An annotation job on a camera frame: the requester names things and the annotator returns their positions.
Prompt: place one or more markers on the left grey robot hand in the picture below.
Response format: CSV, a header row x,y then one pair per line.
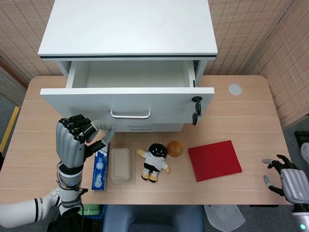
x,y
68,145

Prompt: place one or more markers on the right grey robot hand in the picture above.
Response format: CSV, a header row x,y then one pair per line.
x,y
294,181

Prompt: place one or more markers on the white drawer with key lock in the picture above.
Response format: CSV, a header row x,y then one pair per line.
x,y
96,104

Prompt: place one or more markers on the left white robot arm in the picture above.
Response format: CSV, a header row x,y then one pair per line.
x,y
70,186

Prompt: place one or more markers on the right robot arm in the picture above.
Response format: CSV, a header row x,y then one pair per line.
x,y
300,218

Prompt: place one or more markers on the black key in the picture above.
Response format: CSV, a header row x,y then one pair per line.
x,y
197,108

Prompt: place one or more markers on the white three-drawer cabinet body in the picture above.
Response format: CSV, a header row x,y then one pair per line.
x,y
128,29

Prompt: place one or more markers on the blue toothpaste box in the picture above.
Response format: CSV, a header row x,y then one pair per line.
x,y
100,174

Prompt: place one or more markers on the black floor object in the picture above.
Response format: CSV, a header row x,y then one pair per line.
x,y
303,137

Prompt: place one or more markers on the beige lidded food container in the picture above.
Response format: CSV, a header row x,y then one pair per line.
x,y
121,164

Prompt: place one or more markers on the green plastic bin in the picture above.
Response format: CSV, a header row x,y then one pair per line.
x,y
90,209

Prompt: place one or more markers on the translucent white plastic cover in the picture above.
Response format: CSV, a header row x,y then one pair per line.
x,y
224,217

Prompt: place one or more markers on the red hardcover book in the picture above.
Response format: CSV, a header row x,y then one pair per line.
x,y
214,159

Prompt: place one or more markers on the black plush doll white coat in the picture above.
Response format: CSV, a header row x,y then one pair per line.
x,y
155,162

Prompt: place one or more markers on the orange jelly cup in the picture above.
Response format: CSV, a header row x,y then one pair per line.
x,y
175,148

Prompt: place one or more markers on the woven beige folding screen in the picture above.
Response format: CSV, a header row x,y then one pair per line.
x,y
241,36

